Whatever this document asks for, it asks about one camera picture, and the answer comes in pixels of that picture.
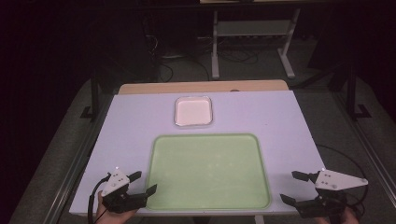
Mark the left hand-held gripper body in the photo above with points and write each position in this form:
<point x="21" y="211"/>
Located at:
<point x="115" y="183"/>

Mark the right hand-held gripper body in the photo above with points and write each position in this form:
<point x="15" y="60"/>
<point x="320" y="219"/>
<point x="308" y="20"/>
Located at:
<point x="333" y="183"/>

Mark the person's left hand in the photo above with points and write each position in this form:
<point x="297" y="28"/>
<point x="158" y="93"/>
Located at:
<point x="109" y="216"/>

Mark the person's right hand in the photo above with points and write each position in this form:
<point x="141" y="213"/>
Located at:
<point x="348" y="217"/>

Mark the green tray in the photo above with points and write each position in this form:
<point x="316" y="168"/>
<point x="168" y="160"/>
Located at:
<point x="208" y="171"/>

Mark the black metal stand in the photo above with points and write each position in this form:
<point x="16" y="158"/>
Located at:
<point x="93" y="99"/>
<point x="353" y="93"/>

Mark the white square dish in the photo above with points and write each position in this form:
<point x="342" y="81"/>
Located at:
<point x="193" y="111"/>

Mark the white metal desk frame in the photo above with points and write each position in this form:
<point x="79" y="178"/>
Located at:
<point x="253" y="43"/>

